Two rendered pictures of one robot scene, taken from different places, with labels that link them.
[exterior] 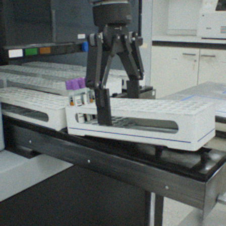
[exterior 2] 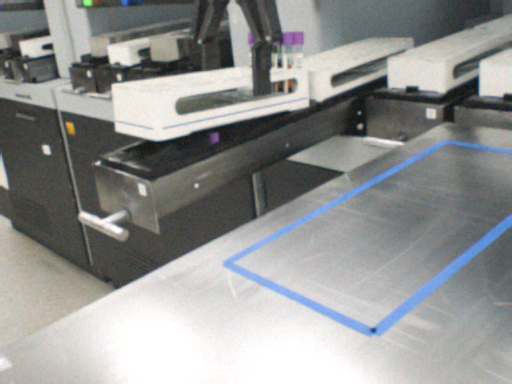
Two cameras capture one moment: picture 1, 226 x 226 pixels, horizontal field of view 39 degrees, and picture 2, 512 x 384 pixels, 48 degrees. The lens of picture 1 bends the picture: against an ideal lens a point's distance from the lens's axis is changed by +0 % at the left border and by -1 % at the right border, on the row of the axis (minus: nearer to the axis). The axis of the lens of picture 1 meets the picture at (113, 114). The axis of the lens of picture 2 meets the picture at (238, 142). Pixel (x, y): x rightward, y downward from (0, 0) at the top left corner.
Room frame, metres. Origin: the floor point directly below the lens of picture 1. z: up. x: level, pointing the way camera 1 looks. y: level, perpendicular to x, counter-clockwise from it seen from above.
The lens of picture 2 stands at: (0.79, -0.84, 1.05)
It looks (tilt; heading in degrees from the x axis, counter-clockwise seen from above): 18 degrees down; 101
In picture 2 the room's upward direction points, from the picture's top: 7 degrees counter-clockwise
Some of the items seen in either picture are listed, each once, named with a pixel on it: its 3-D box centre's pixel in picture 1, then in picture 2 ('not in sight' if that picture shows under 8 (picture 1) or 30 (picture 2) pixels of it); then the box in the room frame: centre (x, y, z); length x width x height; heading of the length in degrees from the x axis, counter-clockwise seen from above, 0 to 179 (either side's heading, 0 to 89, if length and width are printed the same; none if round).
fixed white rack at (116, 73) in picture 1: (106, 78); not in sight; (1.23, 0.03, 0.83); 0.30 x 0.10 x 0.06; 53
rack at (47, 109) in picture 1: (32, 107); (348, 69); (0.80, 0.21, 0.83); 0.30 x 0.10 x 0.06; 53
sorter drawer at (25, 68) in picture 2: not in sight; (103, 51); (-0.07, 1.16, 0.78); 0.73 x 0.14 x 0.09; 53
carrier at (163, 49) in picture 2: not in sight; (166, 50); (0.36, 0.55, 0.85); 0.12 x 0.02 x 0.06; 144
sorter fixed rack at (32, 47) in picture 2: not in sight; (67, 43); (-0.15, 1.06, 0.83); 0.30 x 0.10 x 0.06; 53
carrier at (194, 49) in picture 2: not in sight; (206, 52); (0.48, 0.46, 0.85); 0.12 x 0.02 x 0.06; 144
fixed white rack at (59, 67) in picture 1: (51, 71); not in sight; (1.42, 0.28, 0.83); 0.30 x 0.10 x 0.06; 53
